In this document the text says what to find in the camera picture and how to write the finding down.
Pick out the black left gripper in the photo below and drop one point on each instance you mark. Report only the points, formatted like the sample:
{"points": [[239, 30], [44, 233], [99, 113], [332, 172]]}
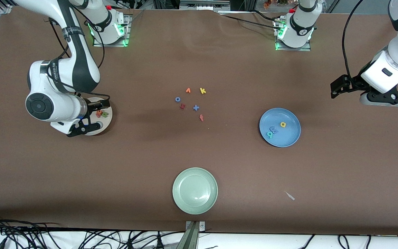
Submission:
{"points": [[353, 83]]}

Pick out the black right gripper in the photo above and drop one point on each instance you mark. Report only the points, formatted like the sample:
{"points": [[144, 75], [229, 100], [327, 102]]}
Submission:
{"points": [[95, 107]]}

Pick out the blue letter m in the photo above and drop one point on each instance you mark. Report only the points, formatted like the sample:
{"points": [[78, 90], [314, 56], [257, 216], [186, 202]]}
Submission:
{"points": [[274, 129]]}

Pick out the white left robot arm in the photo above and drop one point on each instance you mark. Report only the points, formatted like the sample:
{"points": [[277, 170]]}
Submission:
{"points": [[301, 24]]}

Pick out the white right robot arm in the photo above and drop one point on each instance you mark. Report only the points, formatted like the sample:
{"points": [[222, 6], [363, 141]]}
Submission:
{"points": [[81, 62]]}

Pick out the beige brown plate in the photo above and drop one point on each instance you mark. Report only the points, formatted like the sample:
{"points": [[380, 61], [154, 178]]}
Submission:
{"points": [[106, 122]]}

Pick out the blue plate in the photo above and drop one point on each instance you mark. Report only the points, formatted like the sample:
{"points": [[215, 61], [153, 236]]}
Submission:
{"points": [[285, 138]]}

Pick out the yellow letter k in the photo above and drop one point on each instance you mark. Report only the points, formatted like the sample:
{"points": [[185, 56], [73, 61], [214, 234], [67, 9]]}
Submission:
{"points": [[202, 91]]}

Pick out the brown table cover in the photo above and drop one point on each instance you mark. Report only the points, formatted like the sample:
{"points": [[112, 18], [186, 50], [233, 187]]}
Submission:
{"points": [[199, 152]]}

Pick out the white paper scrap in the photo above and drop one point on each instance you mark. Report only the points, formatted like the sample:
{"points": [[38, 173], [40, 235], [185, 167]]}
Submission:
{"points": [[290, 196]]}

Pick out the pale green plate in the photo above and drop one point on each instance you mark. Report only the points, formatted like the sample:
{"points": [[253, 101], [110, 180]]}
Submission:
{"points": [[195, 191]]}

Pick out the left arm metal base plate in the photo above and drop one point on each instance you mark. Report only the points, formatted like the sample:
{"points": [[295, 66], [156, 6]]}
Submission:
{"points": [[292, 49]]}

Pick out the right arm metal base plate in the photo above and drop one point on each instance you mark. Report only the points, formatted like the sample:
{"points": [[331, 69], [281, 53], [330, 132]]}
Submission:
{"points": [[111, 45]]}

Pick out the aluminium frame structure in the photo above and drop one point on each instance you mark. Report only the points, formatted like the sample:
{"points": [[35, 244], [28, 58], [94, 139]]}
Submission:
{"points": [[202, 5]]}

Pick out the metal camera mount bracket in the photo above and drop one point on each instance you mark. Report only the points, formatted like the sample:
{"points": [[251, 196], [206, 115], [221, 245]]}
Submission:
{"points": [[192, 235]]}

